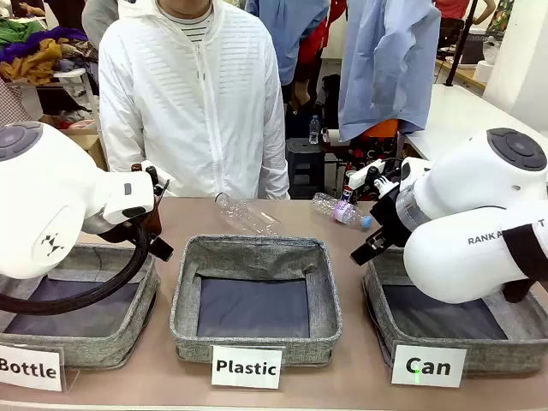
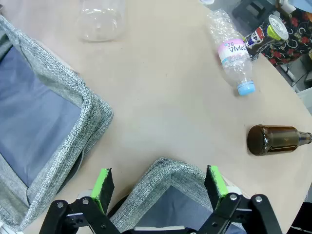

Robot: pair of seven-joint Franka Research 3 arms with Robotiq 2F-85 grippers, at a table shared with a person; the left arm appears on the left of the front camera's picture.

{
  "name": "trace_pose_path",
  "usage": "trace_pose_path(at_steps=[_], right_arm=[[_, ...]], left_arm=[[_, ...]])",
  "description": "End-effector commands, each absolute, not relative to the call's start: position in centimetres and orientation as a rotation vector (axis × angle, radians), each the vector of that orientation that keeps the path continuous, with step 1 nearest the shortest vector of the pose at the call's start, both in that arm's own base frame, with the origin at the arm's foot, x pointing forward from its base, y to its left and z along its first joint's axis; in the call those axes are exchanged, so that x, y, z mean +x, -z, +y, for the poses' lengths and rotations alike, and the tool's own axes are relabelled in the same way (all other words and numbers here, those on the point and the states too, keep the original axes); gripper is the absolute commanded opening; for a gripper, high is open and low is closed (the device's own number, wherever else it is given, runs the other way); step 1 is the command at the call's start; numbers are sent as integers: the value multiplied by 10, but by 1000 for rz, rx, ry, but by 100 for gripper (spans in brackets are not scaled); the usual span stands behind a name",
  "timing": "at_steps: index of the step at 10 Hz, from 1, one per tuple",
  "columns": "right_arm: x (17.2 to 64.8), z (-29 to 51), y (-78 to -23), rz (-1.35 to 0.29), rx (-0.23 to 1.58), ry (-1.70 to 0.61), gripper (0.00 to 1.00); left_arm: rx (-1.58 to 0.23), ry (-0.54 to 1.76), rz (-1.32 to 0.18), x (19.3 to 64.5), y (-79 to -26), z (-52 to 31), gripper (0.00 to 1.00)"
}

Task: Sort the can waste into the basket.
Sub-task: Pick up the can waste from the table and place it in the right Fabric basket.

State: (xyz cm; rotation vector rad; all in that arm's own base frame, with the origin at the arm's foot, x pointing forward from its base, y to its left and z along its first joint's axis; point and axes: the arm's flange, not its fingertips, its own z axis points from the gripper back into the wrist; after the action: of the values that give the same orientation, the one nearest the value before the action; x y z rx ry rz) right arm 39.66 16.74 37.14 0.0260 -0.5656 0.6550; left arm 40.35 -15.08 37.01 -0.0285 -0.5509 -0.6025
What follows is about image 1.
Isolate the white Plastic label sign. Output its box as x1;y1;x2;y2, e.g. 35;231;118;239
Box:
210;344;283;390

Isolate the grey fabric basket can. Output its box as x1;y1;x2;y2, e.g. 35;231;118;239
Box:
362;247;548;376

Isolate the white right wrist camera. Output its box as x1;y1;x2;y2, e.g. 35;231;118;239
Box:
347;158;402;200

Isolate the small brown glass bottle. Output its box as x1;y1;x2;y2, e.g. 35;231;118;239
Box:
130;162;164;237

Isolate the black plastic stool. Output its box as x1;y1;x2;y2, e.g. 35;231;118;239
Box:
285;137;327;200

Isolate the white paper roll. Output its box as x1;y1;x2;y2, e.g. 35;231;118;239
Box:
473;59;494;85

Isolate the red floral dress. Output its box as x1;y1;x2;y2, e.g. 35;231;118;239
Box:
342;118;403;202

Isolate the person in blue shirt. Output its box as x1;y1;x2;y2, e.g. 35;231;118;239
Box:
246;0;331;104

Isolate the white Can label sign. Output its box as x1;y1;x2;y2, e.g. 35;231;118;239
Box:
390;344;468;389

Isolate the person in white jacket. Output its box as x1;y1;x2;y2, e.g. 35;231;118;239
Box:
98;0;291;201

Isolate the white clothes rack table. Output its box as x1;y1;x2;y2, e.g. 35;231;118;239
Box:
8;68;102;129

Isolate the brown cardboard box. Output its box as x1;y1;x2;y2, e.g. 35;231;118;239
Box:
59;126;109;171

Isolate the black stand pole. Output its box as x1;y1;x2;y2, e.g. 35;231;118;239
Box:
444;0;481;89

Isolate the person's right forearm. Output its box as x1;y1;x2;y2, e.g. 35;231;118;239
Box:
98;102;145;173

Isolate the grey fabric basket plastic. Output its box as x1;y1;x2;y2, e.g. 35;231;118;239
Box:
170;234;343;367

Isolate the small purple label plastic bottle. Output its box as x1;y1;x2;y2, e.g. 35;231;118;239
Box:
311;192;374;231

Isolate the colourful clothes pile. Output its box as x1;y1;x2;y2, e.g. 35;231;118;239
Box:
0;16;100;86

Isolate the person's left forearm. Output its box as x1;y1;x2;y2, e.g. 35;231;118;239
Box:
259;128;291;200

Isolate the checkered cloth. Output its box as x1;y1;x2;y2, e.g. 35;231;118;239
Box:
0;79;33;128

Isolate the grey fabric basket bottle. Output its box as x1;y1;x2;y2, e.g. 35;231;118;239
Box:
0;242;162;370

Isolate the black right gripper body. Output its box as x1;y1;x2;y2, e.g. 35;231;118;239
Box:
368;187;415;250

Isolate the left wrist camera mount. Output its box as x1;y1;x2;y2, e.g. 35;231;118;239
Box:
143;161;171;199

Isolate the person in grey jacket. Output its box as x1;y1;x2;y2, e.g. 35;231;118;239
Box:
80;0;122;49

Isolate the large clear plastic bottle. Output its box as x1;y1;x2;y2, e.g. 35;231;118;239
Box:
213;192;282;237

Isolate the hanging light blue shirt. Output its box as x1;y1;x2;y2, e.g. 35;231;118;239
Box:
337;0;443;143

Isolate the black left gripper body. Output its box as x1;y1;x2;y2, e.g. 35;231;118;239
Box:
83;211;151;248

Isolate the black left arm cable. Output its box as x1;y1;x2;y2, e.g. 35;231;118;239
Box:
0;213;153;316

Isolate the white Bottle label sign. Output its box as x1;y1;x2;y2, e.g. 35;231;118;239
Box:
0;342;65;393

